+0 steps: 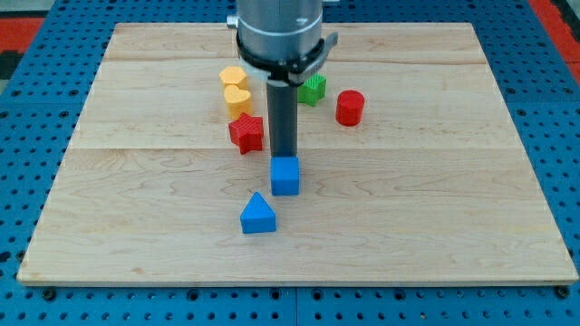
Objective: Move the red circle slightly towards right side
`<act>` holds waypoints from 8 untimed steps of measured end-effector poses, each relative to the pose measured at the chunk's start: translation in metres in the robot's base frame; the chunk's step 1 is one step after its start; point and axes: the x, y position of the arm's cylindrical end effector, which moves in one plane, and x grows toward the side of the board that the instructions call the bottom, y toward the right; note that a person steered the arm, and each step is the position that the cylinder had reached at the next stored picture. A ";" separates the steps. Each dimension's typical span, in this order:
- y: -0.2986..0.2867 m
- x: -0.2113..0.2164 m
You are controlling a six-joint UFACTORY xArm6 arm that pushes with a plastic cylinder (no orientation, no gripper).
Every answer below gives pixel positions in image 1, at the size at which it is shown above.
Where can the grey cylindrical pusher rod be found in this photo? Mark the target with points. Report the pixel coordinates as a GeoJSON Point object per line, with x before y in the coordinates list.
{"type": "Point", "coordinates": [282, 120]}

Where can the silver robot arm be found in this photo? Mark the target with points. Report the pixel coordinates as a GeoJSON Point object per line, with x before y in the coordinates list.
{"type": "Point", "coordinates": [281, 43]}

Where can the green star block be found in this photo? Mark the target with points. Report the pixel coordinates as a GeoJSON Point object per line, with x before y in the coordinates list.
{"type": "Point", "coordinates": [312, 90]}

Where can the yellow heart block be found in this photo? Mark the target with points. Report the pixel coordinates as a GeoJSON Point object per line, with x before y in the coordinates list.
{"type": "Point", "coordinates": [238, 101]}

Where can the red star block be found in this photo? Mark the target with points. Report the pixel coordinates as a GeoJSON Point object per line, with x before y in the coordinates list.
{"type": "Point", "coordinates": [247, 133]}

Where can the yellow hexagon block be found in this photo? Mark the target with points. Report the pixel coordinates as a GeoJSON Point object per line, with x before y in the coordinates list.
{"type": "Point", "coordinates": [234, 76]}

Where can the red cylinder block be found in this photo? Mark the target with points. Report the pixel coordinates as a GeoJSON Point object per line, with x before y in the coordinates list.
{"type": "Point", "coordinates": [349, 108]}

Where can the blue cube block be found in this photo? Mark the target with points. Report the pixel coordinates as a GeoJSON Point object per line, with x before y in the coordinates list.
{"type": "Point", "coordinates": [285, 176]}

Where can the blue triangle block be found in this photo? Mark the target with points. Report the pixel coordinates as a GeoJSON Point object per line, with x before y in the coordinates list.
{"type": "Point", "coordinates": [257, 216]}

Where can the light wooden board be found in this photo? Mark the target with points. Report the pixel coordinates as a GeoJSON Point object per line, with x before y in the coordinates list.
{"type": "Point", "coordinates": [432, 188]}

